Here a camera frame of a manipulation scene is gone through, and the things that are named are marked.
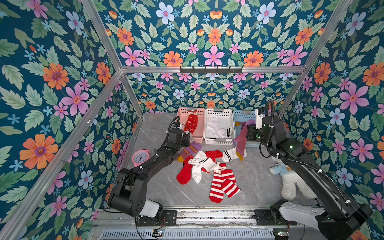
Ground red santa sock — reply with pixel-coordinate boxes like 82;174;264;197
184;112;198;134

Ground white ribbed sock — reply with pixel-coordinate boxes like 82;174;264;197
189;152;221;184

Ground maroon sock yellow heel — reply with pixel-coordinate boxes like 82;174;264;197
233;119;256;161

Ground white sock black stripes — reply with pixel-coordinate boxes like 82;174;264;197
225;128;234;139

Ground red white striped sock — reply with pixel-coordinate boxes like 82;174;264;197
221;169;241;199
209;171;224;204

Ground maroon sock yellow toe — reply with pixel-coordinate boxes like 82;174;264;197
176;141;202;163

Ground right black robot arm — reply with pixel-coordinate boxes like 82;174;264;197
251;102;373;240

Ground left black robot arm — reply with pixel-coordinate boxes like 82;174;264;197
107;124;191;222

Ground pink plastic basket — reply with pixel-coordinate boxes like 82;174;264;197
177;108;205;144

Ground blue plastic basket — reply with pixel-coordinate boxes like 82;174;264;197
233;110;265;137

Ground white plastic basket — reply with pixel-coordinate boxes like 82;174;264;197
204;109;236;145

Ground red plain sock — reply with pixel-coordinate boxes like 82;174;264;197
202;150;223;173
177;156;193;185

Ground pink alarm clock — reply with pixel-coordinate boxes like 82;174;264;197
132;149;151;167

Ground white teddy bear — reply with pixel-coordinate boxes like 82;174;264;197
270;157;317;201

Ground black hook rail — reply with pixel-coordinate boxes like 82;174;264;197
179;66;243;74

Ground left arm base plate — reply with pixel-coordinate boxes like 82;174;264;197
136;210;178;227

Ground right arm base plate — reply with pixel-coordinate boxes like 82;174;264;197
252;209;297;226

